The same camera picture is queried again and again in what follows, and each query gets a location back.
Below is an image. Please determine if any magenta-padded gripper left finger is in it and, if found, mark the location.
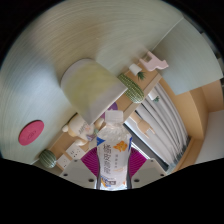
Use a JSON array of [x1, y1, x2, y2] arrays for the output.
[[59, 146, 100, 189]]

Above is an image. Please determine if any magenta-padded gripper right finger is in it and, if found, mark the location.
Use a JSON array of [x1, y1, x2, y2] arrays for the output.
[[128, 147, 168, 190]]

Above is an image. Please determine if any clear plastic drink bottle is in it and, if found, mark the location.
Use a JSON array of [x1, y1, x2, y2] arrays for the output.
[[95, 109, 134, 191]]

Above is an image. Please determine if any round green cactus ornament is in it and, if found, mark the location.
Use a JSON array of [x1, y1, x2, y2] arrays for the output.
[[38, 148, 58, 169]]

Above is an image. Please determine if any wooden windowsill ledge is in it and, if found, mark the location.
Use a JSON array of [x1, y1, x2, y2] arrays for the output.
[[33, 68, 164, 171]]

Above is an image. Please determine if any beige plush mouse toy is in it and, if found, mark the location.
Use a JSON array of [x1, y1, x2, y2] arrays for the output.
[[61, 113, 106, 148]]

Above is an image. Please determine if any white pleated curtain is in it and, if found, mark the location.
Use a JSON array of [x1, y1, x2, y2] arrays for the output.
[[134, 81, 191, 168]]

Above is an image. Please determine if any flat round red coaster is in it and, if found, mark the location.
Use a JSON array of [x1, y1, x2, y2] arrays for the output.
[[18, 119, 45, 147]]

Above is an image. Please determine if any round purple sign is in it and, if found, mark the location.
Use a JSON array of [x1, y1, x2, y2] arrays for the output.
[[99, 101, 119, 119]]

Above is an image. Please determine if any small plant in white pot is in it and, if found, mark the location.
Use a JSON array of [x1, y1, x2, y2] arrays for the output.
[[128, 63, 147, 81], [148, 90, 161, 103]]

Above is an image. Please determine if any tall green cactus ornament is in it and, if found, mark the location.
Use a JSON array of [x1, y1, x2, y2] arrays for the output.
[[117, 72, 146, 104]]

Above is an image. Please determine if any pink horse figurine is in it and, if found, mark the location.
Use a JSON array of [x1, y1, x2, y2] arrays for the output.
[[139, 50, 170, 72]]

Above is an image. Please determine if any green desk partition panel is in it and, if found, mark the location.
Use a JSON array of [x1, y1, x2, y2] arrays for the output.
[[151, 16, 223, 96]]

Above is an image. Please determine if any white wall socket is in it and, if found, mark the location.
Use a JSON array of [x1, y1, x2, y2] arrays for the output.
[[55, 155, 72, 171], [65, 145, 87, 161]]

